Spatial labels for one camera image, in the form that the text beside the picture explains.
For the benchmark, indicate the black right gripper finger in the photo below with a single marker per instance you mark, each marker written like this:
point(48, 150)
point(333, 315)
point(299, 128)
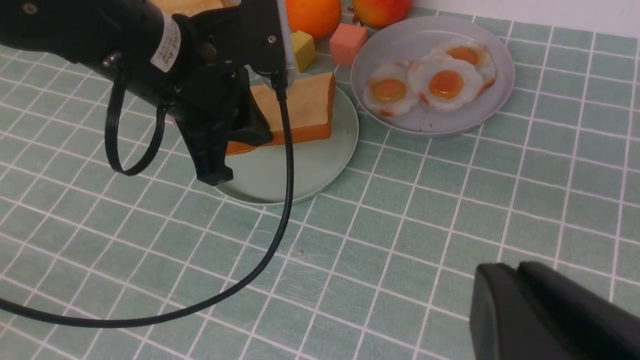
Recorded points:
point(533, 312)

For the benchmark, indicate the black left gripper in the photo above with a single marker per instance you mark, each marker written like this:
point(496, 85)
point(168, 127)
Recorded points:
point(244, 45)

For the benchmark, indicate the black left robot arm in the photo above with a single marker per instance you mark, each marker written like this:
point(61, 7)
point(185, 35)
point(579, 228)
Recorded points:
point(191, 68)

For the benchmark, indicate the empty teal plate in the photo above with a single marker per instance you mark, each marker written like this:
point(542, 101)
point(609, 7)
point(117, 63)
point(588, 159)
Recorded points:
point(260, 173)

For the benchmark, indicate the yellow foam cube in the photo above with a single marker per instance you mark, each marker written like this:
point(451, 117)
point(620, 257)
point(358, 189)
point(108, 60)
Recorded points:
point(305, 53)

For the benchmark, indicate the orange fruit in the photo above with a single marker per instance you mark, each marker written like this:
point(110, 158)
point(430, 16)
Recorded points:
point(318, 18)

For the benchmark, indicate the salmon foam cube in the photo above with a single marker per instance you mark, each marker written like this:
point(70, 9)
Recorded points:
point(346, 42)

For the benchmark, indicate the red apple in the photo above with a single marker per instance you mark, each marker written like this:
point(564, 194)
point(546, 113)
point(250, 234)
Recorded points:
point(379, 14)

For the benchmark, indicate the grey egg plate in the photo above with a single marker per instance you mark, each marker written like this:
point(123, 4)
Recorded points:
point(414, 38)

